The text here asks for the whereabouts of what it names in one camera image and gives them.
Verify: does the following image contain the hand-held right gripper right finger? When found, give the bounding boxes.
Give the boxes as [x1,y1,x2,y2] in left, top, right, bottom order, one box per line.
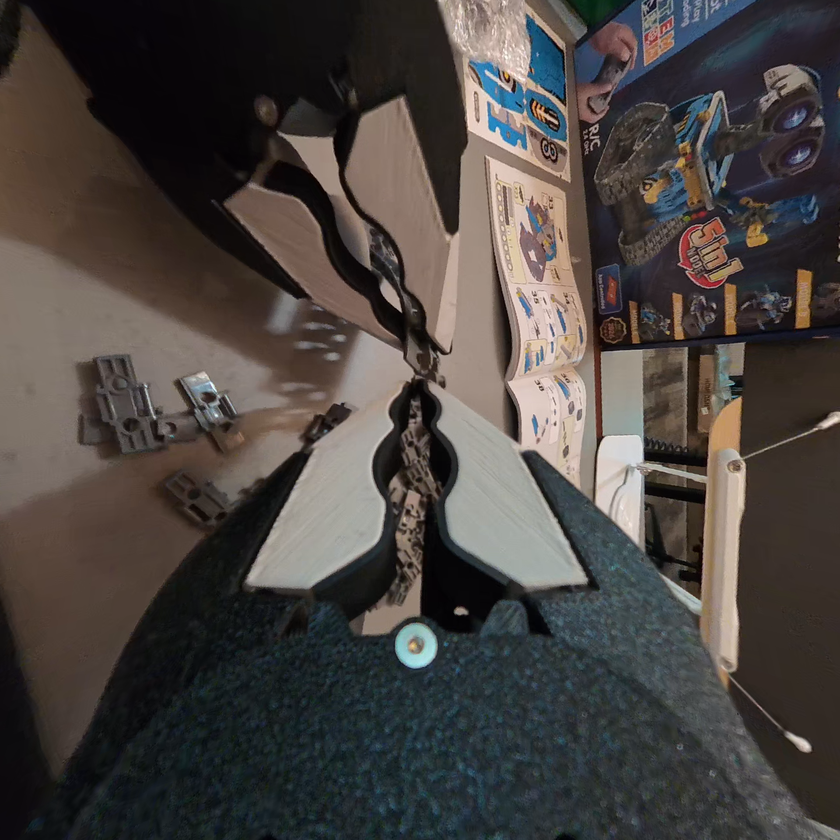
[423,382,590,621]

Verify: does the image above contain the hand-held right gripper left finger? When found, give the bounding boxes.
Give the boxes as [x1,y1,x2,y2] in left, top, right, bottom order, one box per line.
[244,381,412,621]

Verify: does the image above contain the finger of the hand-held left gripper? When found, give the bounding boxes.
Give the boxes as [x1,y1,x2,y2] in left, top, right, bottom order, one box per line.
[223,161,409,349]
[333,96,460,355]

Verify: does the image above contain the grey track link chain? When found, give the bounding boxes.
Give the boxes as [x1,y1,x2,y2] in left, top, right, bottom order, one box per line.
[364,220,447,389]

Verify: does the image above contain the pile of grey track links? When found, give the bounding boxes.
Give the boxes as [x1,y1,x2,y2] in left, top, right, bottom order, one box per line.
[77,354,442,605]

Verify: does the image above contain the grey desk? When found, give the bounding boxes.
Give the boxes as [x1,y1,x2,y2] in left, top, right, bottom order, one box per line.
[0,0,657,788]

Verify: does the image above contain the blue sticker sheet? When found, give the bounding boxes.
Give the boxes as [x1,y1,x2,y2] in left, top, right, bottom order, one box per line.
[462,12,572,185]

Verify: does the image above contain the instruction booklet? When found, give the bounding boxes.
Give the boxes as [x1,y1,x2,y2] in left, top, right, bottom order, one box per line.
[484,154,590,491]

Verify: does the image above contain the crumpled clear plastic bag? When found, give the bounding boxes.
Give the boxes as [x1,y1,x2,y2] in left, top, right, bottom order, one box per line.
[446,0,530,61]

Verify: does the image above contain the white book stand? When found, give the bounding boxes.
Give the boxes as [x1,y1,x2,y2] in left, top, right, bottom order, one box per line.
[594,410,840,756]

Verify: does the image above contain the robot kit box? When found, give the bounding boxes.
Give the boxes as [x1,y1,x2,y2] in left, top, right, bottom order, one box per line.
[574,0,840,353]

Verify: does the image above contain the black partition panel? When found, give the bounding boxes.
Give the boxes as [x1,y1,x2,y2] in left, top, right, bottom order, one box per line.
[730,338,840,829]

